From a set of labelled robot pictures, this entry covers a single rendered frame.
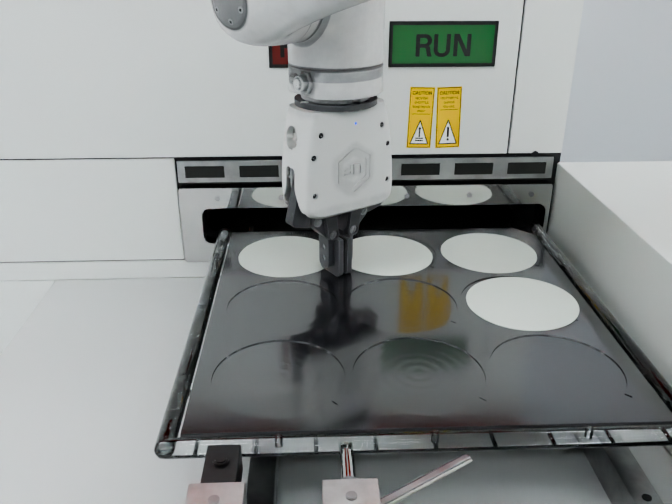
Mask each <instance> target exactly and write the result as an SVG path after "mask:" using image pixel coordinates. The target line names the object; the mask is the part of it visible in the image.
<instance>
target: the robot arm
mask: <svg viewBox="0 0 672 504"><path fill-rule="evenodd" d="M211 5H212V9H213V13H214V15H215V18H216V20H217V22H218V24H219V25H220V27H221V28H222V29H223V30H224V31H225V32H226V33H227V34H228V35H229V36H230V37H232V38H233V39H235V40H237V41H239V42H241V43H244V44H248V45H253V46H277V45H286V44H288V76H289V91H291V92H294V93H298V94H297V95H295V96H294V103H291V104H289V108H288V112H287V118H286V124H285V131H284V140H283V155H282V189H283V198H284V202H285V204H286V205H288V209H287V215H286V223H288V224H289V225H291V226H293V227H294V228H312V229H313V230H314V231H315V232H317V233H318V234H319V260H320V263H321V266H322V267H323V268H324V269H326V270H327V271H329V272H331V273H332V274H334V275H335V276H337V277H338V276H341V275H343V273H345V274H347V273H350V272H351V271H352V258H353V235H355V234H357V232H358V230H359V223H360V222H361V220H362V219H363V217H364V216H365V215H366V213H367V211H368V212H369V211H371V210H372V209H374V208H376V207H378V206H380V205H381V204H382V202H383V201H384V200H386V199H387V198H388V197H389V195H390V193H391V186H392V156H391V139H390V129H389V121H388V115H387V110H386V106H385V102H384V99H382V98H379V97H377V95H378V94H380V93H381V92H382V91H383V65H384V64H383V62H384V28H385V0H211Z"/></svg>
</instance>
